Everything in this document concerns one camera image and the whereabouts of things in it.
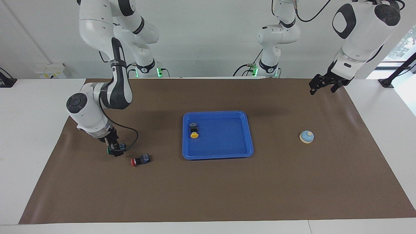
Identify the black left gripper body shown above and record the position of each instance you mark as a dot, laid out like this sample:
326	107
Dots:
338	77

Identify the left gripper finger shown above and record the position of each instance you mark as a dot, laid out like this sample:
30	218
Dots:
320	82
336	87

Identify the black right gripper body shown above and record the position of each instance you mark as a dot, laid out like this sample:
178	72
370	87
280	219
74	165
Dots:
109	136

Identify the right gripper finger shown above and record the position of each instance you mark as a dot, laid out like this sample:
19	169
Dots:
117	153
114	145

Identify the green push button switch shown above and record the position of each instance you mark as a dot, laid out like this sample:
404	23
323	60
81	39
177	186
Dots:
109	150

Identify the red push button switch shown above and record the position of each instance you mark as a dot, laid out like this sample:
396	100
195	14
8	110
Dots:
141	160

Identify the light blue desk bell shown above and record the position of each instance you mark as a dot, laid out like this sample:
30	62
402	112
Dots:
306	137

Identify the yellow push button switch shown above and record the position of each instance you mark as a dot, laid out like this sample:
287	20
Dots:
194	135

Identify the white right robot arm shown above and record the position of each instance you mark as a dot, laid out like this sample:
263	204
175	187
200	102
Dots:
87	113

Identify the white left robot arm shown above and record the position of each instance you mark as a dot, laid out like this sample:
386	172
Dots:
360	39

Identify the blue plastic tray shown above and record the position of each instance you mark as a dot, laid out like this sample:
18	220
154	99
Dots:
224	139

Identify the black angled stand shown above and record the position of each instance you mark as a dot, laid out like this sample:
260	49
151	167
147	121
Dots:
388	82

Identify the window with green foliage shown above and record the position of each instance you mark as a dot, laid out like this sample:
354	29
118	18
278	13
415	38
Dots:
404	42

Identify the brown paper table mat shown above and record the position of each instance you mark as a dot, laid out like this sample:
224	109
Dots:
208	188

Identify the black table clamp mount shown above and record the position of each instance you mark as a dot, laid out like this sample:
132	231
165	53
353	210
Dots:
6	81

